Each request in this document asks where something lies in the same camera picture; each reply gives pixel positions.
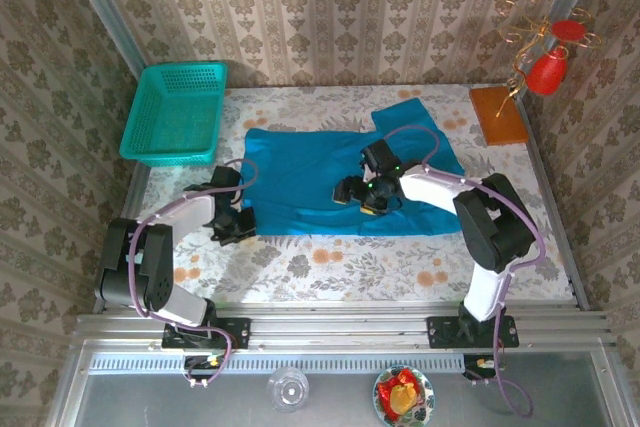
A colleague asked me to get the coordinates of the blue t-shirt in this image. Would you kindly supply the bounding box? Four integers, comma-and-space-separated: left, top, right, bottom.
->
240, 99, 465, 238

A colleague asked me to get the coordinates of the floral tablecloth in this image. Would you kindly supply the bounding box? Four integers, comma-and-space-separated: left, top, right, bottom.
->
117, 85, 575, 304

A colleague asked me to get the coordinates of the teal plastic basket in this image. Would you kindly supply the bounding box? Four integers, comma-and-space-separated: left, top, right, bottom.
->
118, 61, 229, 167

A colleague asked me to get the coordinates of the orange wooden base board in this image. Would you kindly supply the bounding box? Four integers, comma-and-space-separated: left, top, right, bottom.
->
468, 86, 530, 147

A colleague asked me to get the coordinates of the clear plastic cup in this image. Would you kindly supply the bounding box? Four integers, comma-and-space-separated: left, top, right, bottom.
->
266, 366, 310, 414

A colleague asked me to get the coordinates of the red foil wrapper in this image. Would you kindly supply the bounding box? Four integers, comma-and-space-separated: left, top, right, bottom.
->
376, 368, 422, 421

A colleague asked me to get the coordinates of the leaf patterned plate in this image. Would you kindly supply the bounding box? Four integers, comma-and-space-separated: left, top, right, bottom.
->
372, 364, 436, 427

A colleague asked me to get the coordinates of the red goblet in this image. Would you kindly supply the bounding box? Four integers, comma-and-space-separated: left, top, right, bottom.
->
523, 20, 589, 99

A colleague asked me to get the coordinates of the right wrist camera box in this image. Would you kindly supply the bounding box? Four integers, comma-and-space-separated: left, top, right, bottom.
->
360, 139, 400, 174

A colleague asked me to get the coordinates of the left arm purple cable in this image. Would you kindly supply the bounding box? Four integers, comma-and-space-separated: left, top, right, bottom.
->
127, 159, 259, 389

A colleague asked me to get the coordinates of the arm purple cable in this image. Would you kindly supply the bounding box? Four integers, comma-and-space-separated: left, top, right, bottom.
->
384, 125, 547, 418
127, 159, 259, 389

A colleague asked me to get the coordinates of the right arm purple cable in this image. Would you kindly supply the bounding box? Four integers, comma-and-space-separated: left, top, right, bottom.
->
384, 125, 547, 418

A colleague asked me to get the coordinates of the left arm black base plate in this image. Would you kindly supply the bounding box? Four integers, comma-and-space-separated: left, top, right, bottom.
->
161, 316, 251, 351

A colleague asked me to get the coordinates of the aluminium rail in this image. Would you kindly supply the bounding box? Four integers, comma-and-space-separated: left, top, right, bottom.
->
73, 302, 617, 352

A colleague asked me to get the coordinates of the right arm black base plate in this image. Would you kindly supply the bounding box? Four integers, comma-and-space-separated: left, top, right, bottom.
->
426, 315, 520, 350

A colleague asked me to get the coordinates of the gold wire stand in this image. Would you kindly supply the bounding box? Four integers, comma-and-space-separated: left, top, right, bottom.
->
494, 0, 603, 118

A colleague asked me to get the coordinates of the grey slotted cable duct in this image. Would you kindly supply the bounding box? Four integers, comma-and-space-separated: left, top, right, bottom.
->
88, 352, 466, 374

